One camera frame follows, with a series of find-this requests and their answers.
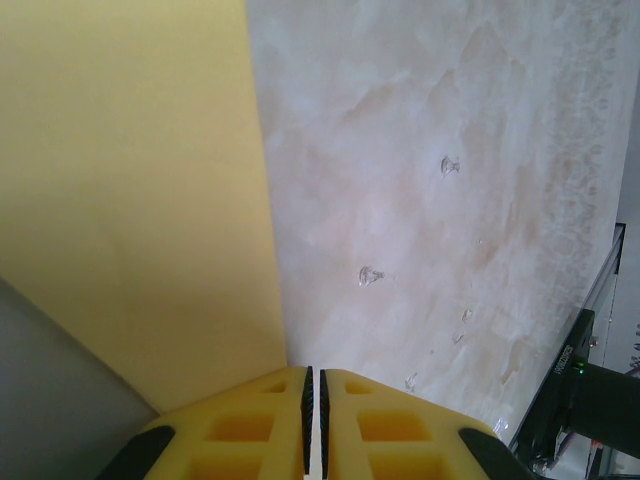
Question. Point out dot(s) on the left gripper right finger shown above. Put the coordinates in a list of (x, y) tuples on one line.
[(350, 410)]

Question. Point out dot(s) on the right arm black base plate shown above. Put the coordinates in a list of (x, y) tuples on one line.
[(542, 445)]

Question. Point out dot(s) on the aluminium mounting rail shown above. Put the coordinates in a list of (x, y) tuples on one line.
[(602, 295)]

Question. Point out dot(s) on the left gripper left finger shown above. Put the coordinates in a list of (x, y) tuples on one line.
[(280, 410)]

